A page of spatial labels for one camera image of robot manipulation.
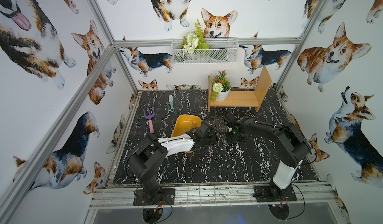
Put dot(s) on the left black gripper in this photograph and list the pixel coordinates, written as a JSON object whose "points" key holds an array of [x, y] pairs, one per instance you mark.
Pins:
{"points": [[210, 131]]}

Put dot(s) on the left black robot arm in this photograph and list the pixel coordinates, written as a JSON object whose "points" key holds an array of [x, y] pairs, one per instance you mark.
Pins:
{"points": [[145, 160]]}

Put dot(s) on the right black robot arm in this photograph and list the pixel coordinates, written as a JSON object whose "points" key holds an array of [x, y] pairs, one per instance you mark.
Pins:
{"points": [[291, 146]]}

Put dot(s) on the yellow plastic storage box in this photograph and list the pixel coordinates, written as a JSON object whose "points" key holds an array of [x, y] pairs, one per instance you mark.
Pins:
{"points": [[185, 123]]}

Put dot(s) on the wooden shelf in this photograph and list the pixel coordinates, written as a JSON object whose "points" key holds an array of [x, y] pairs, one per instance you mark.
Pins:
{"points": [[245, 98]]}

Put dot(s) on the white potted plant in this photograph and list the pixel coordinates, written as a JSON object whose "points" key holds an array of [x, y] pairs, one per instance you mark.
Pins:
{"points": [[220, 87]]}

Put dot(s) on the teal cleaning brush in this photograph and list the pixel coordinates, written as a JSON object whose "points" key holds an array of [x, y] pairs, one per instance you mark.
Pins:
{"points": [[171, 103]]}

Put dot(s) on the purple pink garden fork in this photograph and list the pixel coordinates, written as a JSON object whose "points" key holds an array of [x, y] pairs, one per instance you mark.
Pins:
{"points": [[149, 113]]}

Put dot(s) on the green fern white flowers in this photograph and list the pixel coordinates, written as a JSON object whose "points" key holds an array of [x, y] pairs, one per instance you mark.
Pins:
{"points": [[194, 41]]}

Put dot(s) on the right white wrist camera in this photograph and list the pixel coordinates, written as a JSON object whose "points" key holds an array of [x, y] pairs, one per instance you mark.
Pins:
{"points": [[231, 120]]}

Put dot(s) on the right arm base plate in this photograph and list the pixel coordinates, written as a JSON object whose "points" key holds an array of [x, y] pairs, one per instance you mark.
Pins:
{"points": [[272, 193]]}

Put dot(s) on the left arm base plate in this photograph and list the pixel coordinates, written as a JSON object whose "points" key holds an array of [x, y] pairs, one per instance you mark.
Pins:
{"points": [[164, 196]]}

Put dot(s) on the white wire wall basket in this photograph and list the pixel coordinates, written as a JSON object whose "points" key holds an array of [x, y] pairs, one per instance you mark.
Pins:
{"points": [[220, 50]]}

